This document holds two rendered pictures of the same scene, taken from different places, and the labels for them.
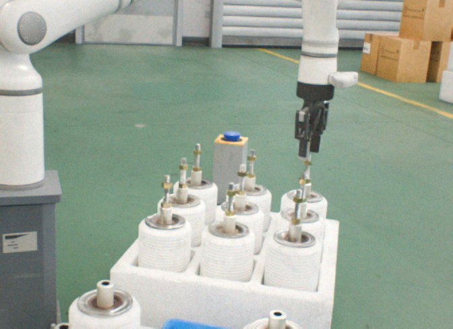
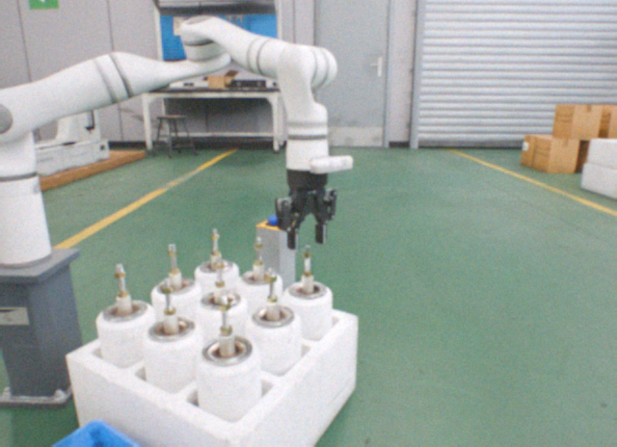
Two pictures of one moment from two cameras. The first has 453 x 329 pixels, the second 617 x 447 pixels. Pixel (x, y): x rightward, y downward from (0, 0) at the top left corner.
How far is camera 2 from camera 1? 0.74 m
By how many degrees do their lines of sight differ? 18
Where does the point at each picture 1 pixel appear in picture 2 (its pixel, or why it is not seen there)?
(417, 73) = (566, 166)
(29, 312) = (33, 378)
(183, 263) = (134, 357)
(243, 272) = (175, 380)
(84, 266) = not seen: hidden behind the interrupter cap
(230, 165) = (270, 249)
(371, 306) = (388, 412)
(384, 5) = (549, 114)
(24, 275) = (22, 345)
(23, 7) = not seen: outside the picture
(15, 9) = not seen: outside the picture
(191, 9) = (395, 121)
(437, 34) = (584, 134)
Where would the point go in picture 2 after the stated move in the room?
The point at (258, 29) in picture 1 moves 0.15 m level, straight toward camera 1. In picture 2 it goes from (445, 134) to (444, 135)
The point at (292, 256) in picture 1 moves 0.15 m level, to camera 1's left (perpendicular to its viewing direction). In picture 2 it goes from (207, 376) to (122, 354)
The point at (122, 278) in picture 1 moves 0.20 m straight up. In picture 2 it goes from (73, 365) to (54, 259)
